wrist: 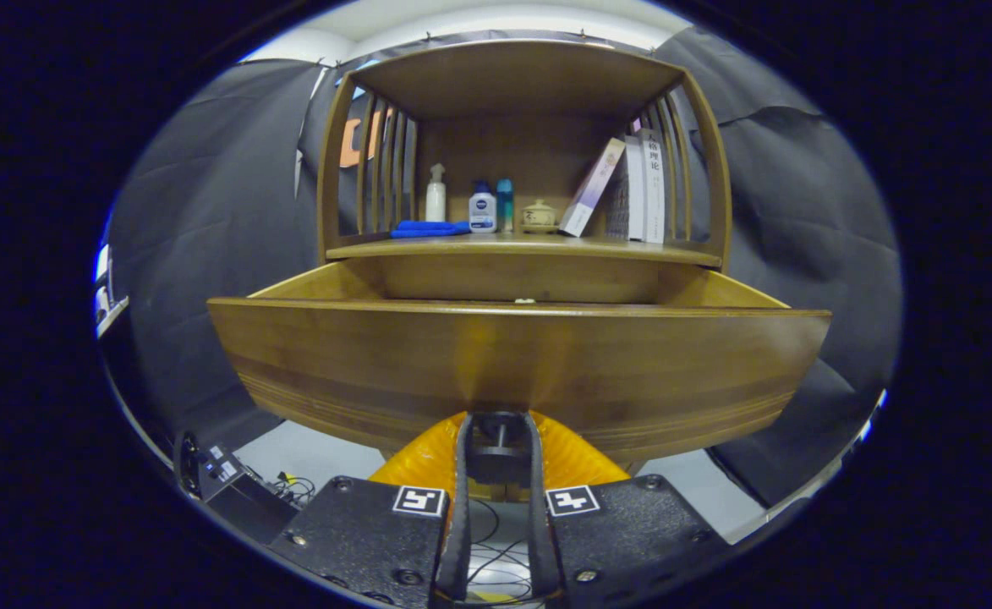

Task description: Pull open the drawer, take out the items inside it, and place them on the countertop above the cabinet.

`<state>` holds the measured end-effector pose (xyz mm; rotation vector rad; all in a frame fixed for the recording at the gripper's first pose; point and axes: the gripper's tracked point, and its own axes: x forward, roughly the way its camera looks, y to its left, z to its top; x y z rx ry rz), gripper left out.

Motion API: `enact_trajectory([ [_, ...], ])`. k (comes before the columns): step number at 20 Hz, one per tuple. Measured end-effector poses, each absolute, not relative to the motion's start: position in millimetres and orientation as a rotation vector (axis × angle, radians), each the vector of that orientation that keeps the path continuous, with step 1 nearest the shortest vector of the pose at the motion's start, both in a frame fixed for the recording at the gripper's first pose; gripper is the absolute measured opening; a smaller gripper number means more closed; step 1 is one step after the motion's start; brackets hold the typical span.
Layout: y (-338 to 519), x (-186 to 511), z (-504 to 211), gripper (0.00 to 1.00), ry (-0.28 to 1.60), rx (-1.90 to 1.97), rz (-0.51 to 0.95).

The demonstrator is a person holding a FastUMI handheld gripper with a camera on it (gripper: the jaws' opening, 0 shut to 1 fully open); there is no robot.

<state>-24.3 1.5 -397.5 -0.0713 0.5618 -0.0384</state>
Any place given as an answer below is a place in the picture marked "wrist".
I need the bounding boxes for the blue folded cloth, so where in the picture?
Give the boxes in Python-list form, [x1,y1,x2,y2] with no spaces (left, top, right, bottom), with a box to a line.
[391,220,472,239]

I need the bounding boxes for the white book with black print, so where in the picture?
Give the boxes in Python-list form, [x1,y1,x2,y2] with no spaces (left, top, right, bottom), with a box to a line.
[641,129,667,244]

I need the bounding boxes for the white bottle with blue cap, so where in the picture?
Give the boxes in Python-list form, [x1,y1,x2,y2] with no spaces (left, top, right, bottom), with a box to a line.
[469,180,497,234]

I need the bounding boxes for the wooden countertop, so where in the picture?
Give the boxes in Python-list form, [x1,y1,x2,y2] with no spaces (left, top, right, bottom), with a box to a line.
[326,230,723,268]

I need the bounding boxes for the purple and white book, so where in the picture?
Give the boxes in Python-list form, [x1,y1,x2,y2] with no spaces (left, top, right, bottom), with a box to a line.
[558,138,627,238]

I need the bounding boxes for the dark patterned book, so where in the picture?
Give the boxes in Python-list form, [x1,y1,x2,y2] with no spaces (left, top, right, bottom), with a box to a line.
[604,165,632,239]

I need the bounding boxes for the black box device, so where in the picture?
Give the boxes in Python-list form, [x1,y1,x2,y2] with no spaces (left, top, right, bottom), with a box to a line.
[178,431,298,544]

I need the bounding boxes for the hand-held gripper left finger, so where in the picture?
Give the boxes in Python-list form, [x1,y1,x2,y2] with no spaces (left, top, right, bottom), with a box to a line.
[269,412,473,608]

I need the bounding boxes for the cream lidded tea cup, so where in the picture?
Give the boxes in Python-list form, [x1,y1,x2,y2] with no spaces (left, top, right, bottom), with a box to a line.
[520,199,558,234]

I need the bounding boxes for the white blurry object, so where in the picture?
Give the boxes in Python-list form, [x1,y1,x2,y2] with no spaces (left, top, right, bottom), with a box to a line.
[94,245,130,339]

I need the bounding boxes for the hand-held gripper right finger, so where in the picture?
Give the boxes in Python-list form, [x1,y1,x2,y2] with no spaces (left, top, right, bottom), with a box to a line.
[523,412,729,606]

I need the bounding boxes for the white pump bottle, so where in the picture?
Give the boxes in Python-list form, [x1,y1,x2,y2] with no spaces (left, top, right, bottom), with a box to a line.
[425,162,447,223]

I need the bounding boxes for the plain white book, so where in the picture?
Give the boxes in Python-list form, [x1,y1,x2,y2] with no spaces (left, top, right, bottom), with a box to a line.
[625,135,647,242]

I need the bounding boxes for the wooden drawer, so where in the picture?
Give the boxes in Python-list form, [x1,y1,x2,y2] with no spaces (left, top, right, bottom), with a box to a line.
[206,258,832,483]

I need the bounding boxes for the wooden cabinet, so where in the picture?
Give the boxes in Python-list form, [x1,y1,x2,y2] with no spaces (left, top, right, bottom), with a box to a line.
[316,38,733,272]

